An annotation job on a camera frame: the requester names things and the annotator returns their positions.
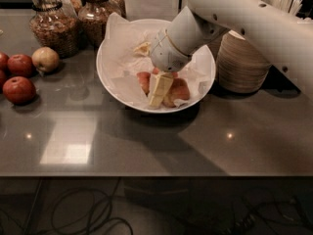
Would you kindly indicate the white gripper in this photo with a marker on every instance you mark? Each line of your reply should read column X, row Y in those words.
column 165, row 53

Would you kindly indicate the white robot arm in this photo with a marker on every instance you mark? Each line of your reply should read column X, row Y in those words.
column 284, row 40

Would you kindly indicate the white bowl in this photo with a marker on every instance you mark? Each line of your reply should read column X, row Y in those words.
column 107, row 72

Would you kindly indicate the yellow-green apple on table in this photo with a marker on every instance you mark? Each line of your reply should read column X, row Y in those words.
column 45, row 59

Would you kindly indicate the back red apple on table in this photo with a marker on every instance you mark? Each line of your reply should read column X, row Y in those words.
column 21, row 64

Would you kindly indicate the red apple on table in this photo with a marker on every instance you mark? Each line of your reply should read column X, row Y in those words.
column 21, row 64
column 19, row 90

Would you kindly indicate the front red apple on table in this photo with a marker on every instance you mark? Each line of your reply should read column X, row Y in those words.
column 19, row 90

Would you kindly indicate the red apple at left edge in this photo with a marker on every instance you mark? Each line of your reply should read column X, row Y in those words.
column 3, row 61

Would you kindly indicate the white paper liner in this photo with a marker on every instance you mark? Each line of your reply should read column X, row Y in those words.
column 127, row 43

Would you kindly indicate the back stack of paper bowls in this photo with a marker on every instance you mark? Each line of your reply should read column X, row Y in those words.
column 214, row 47

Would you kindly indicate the stack of paper bowls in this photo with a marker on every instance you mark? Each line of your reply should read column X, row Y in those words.
column 214, row 47
column 240, row 67

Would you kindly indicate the right glass granola jar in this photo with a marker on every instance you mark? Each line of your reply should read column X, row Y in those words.
column 94, row 16

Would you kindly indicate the glass granola jar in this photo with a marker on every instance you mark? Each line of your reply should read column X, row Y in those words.
column 53, row 28
column 94, row 16

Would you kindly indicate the front stack of paper bowls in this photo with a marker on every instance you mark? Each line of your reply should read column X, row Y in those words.
column 240, row 67

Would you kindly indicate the left glass granola jar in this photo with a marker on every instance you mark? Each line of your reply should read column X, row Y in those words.
column 53, row 28

